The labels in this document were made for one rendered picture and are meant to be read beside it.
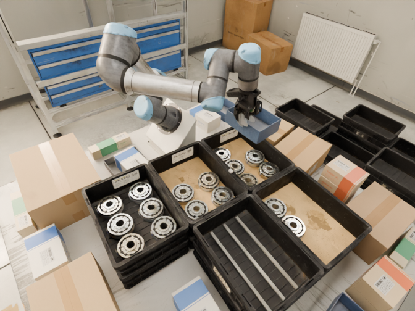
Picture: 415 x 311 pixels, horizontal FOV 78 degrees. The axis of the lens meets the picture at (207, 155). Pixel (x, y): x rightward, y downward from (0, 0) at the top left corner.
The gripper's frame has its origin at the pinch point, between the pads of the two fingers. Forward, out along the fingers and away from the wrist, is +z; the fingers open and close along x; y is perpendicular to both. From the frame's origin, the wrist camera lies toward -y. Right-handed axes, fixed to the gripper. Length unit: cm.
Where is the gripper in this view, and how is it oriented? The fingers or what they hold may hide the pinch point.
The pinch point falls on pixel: (241, 123)
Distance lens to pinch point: 114.7
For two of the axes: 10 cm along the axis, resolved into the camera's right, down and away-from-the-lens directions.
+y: 6.1, 5.8, -5.4
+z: 0.7, 6.5, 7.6
